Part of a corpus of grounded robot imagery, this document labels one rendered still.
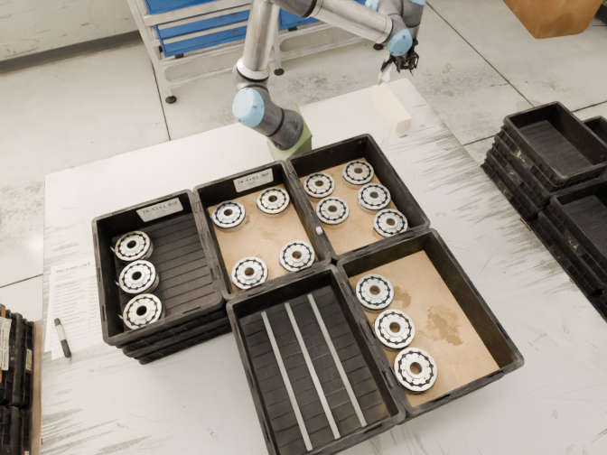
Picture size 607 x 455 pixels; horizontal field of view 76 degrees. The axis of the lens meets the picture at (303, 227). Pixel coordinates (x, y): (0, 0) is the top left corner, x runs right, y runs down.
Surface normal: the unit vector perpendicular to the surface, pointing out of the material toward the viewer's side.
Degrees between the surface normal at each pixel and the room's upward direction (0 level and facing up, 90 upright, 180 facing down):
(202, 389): 0
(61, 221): 0
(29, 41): 90
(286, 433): 0
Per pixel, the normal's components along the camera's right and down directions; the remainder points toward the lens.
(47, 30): 0.33, 0.79
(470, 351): -0.04, -0.54
